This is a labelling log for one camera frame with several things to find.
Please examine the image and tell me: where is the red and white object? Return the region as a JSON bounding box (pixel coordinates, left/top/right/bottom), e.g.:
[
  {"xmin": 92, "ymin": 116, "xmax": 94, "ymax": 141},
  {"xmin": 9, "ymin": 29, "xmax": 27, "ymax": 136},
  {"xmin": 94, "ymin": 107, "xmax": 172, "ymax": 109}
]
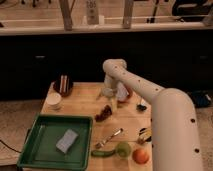
[{"xmin": 116, "ymin": 83, "xmax": 133, "ymax": 103}]

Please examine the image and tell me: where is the green cup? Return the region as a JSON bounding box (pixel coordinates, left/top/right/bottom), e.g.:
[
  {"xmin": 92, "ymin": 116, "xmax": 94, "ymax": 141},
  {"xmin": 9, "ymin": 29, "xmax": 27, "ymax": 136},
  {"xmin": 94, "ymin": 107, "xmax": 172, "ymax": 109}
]
[{"xmin": 115, "ymin": 142, "xmax": 131, "ymax": 158}]

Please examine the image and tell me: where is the orange fruit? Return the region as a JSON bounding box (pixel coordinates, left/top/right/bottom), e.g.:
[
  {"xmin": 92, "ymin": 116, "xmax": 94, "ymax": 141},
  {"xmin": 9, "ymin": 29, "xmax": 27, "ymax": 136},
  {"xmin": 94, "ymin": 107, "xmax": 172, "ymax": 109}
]
[{"xmin": 132, "ymin": 148, "xmax": 149, "ymax": 164}]

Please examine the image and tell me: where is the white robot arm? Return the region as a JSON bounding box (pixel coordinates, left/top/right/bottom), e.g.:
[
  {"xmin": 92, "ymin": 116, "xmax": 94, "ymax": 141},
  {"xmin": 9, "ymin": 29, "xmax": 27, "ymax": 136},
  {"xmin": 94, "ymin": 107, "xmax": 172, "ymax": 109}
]
[{"xmin": 102, "ymin": 59, "xmax": 203, "ymax": 171}]

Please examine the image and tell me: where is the green plastic tray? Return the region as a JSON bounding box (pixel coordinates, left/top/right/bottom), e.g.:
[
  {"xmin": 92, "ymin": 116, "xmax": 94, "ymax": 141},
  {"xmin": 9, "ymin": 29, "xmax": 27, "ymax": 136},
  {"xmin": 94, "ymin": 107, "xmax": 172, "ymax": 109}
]
[{"xmin": 17, "ymin": 115, "xmax": 93, "ymax": 171}]

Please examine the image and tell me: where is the dark red grape bunch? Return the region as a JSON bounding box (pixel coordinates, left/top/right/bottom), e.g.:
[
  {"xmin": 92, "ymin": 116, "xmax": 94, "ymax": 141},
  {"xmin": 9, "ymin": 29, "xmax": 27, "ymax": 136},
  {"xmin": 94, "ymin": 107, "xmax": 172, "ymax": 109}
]
[{"xmin": 95, "ymin": 105, "xmax": 112, "ymax": 122}]

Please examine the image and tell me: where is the black spoon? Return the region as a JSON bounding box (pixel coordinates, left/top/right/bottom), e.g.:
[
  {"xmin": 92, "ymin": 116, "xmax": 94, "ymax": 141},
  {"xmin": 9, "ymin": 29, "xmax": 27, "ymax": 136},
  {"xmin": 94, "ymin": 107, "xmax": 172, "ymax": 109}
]
[{"xmin": 136, "ymin": 99, "xmax": 147, "ymax": 111}]

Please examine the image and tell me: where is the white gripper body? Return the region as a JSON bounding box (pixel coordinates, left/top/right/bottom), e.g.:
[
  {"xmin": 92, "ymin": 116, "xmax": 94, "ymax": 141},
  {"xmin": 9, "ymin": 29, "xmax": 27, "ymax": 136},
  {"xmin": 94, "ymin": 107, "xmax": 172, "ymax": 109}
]
[{"xmin": 101, "ymin": 75, "xmax": 117, "ymax": 98}]

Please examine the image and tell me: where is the white cup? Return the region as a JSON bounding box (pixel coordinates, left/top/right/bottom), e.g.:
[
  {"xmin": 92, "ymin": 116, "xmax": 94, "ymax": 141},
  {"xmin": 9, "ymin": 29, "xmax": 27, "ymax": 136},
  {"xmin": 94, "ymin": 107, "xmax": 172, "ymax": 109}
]
[{"xmin": 46, "ymin": 93, "xmax": 62, "ymax": 110}]

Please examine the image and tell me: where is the green cucumber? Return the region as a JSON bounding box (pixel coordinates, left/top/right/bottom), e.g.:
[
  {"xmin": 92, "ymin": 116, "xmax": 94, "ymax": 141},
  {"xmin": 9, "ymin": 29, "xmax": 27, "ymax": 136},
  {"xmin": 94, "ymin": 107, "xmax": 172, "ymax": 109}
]
[{"xmin": 91, "ymin": 150, "xmax": 115, "ymax": 158}]

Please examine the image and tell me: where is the silver fork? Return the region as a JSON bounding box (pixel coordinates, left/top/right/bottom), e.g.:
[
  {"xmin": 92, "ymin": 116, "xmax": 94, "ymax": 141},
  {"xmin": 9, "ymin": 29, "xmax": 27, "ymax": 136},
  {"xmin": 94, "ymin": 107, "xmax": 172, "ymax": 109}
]
[{"xmin": 95, "ymin": 128, "xmax": 123, "ymax": 149}]

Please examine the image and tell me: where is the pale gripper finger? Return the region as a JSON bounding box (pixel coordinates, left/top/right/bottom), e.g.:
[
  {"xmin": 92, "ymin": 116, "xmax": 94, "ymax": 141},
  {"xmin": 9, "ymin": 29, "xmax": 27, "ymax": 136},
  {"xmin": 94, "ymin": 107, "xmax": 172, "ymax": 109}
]
[
  {"xmin": 111, "ymin": 96, "xmax": 118, "ymax": 110},
  {"xmin": 96, "ymin": 92, "xmax": 103, "ymax": 100}
]

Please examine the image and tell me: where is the black and yellow object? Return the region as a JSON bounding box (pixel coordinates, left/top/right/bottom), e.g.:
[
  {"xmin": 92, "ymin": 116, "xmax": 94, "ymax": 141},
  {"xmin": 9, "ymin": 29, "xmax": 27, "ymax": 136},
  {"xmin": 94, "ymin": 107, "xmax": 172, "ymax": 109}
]
[{"xmin": 137, "ymin": 128, "xmax": 152, "ymax": 144}]

